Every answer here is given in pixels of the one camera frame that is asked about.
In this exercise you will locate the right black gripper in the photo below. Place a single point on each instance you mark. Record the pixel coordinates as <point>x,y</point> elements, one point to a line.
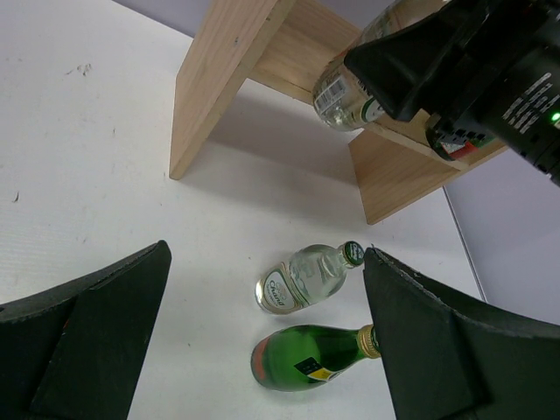
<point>484,70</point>

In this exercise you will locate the clear glass bottle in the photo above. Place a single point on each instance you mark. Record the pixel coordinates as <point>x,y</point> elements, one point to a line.
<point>338,97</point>
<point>309,276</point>

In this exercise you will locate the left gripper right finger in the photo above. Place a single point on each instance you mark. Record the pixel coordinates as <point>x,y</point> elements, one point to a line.
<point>447,355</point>

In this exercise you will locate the wooden two-tier shelf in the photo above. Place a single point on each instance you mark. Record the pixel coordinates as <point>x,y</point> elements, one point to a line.
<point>284,45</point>

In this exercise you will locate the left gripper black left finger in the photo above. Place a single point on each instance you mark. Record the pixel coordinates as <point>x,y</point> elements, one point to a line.
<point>76,351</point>

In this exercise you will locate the left green glass bottle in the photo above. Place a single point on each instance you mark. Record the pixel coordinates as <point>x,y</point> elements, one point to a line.
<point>304,357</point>

